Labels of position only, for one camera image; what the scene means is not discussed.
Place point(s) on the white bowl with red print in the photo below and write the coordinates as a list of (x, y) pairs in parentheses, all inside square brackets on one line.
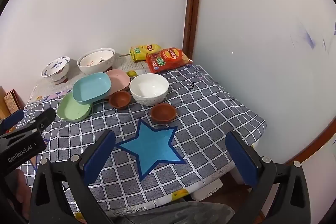
[(94, 58)]

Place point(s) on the grey checkered tablecloth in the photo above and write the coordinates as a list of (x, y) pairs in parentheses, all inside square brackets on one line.
[(204, 119)]

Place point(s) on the small brown bowl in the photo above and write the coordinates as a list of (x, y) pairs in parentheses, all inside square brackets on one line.
[(119, 100), (162, 112)]

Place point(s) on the patterned cardboard box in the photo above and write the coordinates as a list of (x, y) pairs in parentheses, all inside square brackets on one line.
[(11, 104)]

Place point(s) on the brown wooden baseboard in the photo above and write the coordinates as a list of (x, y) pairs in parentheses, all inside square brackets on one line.
[(315, 141)]

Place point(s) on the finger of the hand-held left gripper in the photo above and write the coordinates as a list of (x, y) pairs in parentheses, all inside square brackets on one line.
[(43, 117), (11, 119)]

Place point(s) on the person's left forearm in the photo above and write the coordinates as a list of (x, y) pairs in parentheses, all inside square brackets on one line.
[(22, 192)]

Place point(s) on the brown wooden door frame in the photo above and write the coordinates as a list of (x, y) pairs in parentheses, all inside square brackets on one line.
[(193, 3)]

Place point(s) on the white bowl with blue pattern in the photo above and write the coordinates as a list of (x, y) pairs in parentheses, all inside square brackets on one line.
[(56, 69)]

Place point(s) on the plain white bowl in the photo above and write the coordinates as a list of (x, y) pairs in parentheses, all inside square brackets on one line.
[(148, 87)]

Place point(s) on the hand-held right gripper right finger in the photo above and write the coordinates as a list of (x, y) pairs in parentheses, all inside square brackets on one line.
[(240, 158)]

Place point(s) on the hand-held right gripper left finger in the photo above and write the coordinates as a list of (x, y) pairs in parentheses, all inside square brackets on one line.
[(101, 155)]

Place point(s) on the blue rectangular plate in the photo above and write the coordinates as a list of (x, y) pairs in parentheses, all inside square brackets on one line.
[(90, 87)]

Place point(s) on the green rectangular plate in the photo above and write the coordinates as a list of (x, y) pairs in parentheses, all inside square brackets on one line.
[(72, 109)]

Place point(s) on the white bowl with grey swirls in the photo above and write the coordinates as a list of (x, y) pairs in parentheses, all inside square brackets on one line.
[(97, 69)]

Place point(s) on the pink rectangular plate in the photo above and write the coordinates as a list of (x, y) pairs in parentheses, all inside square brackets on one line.
[(119, 79)]

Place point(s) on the white table frame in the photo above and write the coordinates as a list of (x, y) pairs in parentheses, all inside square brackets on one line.
[(207, 191)]

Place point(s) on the person's grey pants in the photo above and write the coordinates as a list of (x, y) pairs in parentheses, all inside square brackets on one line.
[(183, 213)]

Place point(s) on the yellow chip bag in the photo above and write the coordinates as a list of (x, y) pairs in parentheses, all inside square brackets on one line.
[(143, 52)]

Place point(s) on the red chip bag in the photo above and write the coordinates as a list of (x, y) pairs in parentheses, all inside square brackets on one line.
[(168, 58)]

